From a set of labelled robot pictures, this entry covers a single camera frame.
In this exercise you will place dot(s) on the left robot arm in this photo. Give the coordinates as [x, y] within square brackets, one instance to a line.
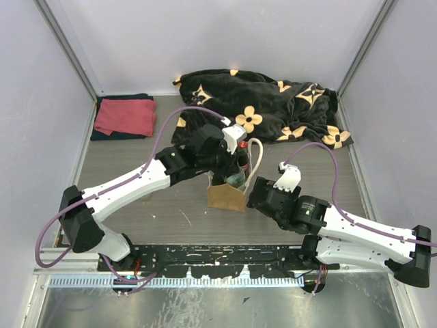
[209, 150]

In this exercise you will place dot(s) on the dark navy folded cloth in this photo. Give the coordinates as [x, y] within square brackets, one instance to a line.
[98, 136]

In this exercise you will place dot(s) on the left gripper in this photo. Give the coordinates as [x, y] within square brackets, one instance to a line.
[231, 165]

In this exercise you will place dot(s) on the cola glass bottle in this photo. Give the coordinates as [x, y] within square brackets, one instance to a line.
[243, 158]

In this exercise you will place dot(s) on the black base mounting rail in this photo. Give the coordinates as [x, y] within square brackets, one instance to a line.
[216, 261]

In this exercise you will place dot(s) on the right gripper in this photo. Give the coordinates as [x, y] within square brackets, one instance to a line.
[266, 183]

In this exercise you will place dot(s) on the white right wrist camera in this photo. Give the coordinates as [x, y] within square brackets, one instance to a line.
[290, 177]

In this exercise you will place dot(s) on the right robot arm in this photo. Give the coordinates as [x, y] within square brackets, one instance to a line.
[331, 237]

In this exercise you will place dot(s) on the red folded cloth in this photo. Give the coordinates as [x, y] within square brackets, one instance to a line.
[132, 116]

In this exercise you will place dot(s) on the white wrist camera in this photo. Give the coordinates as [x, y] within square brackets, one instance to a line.
[233, 134]
[290, 177]

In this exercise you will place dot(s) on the canvas tote bag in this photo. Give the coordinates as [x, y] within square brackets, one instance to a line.
[228, 197]

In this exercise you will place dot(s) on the clear glass bottle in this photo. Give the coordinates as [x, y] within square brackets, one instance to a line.
[147, 196]
[237, 181]

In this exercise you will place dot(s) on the black floral blanket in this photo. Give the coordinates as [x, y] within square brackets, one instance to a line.
[271, 110]

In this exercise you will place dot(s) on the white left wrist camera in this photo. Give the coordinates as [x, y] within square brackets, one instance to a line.
[233, 134]

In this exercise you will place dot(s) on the white slotted cable duct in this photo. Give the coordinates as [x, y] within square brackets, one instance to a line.
[109, 281]

